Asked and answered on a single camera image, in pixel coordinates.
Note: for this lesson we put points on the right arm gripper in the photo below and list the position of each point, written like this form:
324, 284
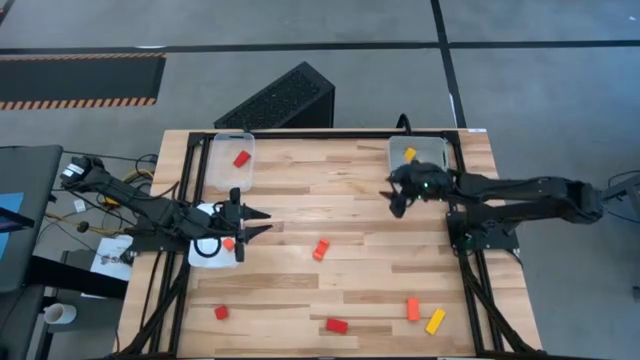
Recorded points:
422, 180

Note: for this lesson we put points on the white plastic bin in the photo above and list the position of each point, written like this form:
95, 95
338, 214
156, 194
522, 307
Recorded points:
200, 260

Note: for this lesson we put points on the orange bridge block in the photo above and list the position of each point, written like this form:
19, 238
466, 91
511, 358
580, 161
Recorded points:
320, 249

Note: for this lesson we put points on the black hazard-striped floor mat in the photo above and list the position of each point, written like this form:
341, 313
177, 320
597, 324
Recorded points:
75, 80

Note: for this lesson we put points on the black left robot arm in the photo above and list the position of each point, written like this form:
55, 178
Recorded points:
125, 195

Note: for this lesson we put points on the black aluminium table frame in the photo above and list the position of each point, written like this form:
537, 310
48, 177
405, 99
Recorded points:
325, 135

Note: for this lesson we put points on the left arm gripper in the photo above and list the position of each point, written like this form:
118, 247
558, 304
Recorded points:
222, 222

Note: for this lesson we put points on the dark grey side table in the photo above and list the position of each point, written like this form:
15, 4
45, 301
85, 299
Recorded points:
35, 170

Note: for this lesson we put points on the red rectangular block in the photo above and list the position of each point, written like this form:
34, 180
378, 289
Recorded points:
242, 158
336, 325

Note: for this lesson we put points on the orange rectangular block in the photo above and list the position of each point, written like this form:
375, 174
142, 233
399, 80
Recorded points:
413, 308

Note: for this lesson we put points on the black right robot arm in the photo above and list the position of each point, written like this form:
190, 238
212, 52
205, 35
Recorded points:
525, 192

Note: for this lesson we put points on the light grey plastic bin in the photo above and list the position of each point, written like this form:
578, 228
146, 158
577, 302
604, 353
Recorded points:
430, 150

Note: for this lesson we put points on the white printed paper sheet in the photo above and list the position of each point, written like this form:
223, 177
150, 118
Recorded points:
112, 260

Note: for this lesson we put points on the white paper tag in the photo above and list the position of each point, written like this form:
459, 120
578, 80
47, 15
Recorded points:
79, 205

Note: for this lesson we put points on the small orange block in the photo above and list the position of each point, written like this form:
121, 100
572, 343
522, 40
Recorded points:
228, 244

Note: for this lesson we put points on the black round knob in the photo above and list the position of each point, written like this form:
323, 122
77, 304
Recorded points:
82, 226

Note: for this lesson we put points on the white paper cup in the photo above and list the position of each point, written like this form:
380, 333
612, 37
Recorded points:
60, 314

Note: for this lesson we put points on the black perforated computer case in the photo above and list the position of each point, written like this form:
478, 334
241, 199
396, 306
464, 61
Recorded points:
280, 100

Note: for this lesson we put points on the small red block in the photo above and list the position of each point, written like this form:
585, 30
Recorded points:
221, 312

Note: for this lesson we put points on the clear plastic bin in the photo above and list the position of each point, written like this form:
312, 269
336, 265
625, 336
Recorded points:
225, 175

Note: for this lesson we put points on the grey tripod stand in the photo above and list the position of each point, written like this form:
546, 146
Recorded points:
622, 190

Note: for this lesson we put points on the yellow square block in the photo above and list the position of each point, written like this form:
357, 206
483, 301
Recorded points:
410, 153

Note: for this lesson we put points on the long yellow block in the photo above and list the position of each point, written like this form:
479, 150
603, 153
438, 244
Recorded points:
435, 321

